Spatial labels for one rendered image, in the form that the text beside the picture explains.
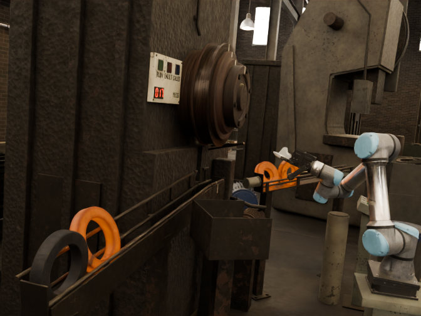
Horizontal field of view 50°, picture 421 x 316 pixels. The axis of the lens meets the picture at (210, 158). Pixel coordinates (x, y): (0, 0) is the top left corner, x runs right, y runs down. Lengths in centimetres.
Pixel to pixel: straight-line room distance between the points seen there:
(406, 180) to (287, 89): 157
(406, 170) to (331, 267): 152
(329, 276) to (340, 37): 267
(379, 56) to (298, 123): 100
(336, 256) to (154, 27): 163
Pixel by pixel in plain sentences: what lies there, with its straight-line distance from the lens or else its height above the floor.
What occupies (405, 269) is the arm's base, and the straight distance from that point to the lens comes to 221.
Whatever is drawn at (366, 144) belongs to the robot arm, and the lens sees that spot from 207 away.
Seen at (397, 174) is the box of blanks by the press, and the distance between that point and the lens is 395.
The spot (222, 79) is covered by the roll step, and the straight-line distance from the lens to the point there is 191.
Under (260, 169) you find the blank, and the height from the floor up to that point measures 74.
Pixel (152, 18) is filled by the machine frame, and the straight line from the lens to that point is 172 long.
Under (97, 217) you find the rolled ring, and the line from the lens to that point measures 134.
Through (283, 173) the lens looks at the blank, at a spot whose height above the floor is 72.
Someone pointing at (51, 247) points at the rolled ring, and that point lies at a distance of 111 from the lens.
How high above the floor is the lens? 106
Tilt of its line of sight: 6 degrees down
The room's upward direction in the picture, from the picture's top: 5 degrees clockwise
